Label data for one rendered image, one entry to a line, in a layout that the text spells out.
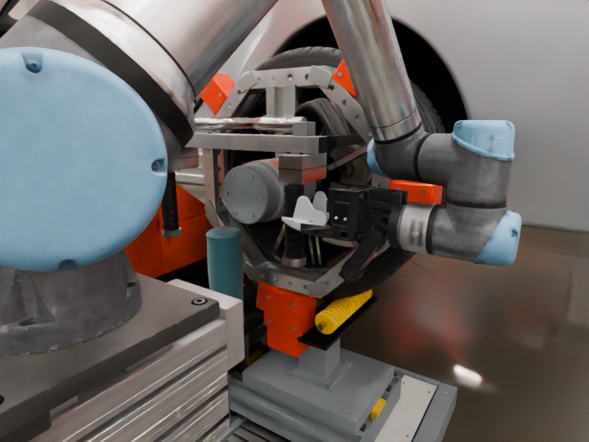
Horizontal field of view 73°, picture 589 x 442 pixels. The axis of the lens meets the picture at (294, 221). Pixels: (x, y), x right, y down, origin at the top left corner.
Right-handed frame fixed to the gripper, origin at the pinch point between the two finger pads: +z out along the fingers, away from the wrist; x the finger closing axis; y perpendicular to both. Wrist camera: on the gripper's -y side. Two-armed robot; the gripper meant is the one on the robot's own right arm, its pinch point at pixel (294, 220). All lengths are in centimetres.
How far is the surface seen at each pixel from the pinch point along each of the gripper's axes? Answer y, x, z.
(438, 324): -83, -134, 0
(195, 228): -19, -34, 63
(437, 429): -75, -52, -19
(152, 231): -16, -16, 63
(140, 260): -23, -11, 63
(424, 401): -75, -63, -12
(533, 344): -83, -140, -41
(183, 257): -28, -28, 63
